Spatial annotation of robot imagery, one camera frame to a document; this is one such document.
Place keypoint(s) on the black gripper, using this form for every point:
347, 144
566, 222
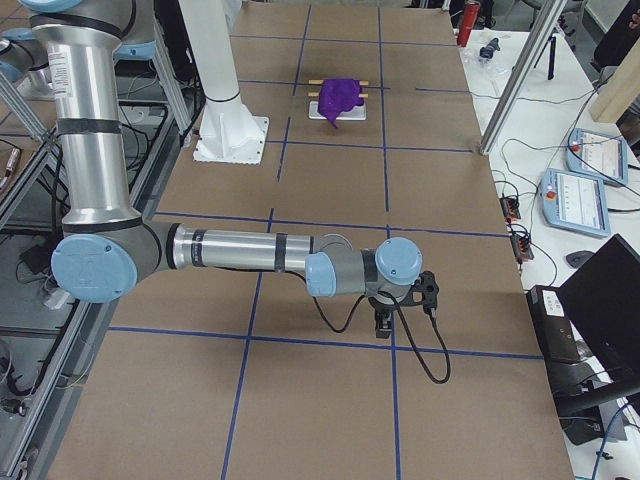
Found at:
384, 307

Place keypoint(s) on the purple towel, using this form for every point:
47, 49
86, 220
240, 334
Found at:
331, 109

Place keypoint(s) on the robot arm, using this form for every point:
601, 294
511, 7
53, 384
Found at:
107, 247

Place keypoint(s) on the wooden rack bar lower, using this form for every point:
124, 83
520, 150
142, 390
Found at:
338, 95

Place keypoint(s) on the black computer box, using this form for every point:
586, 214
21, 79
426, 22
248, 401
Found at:
553, 329

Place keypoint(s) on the black computer mouse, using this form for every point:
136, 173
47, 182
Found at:
578, 258

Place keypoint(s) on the black monitor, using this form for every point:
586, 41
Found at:
601, 299

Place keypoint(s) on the teach pendant near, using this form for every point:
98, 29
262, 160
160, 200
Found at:
575, 202

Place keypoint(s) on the teach pendant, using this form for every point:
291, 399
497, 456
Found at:
575, 202
598, 155

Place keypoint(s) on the teach pendant far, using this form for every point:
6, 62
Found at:
598, 155

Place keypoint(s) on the folded blue umbrella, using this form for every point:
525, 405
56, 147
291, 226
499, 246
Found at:
488, 51

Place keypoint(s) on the red bottle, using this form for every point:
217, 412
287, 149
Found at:
468, 20

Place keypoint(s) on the black tripod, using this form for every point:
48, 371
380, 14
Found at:
550, 48

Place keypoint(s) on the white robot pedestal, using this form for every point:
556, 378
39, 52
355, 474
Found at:
228, 132

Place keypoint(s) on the aluminium frame post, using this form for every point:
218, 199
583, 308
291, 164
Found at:
533, 47

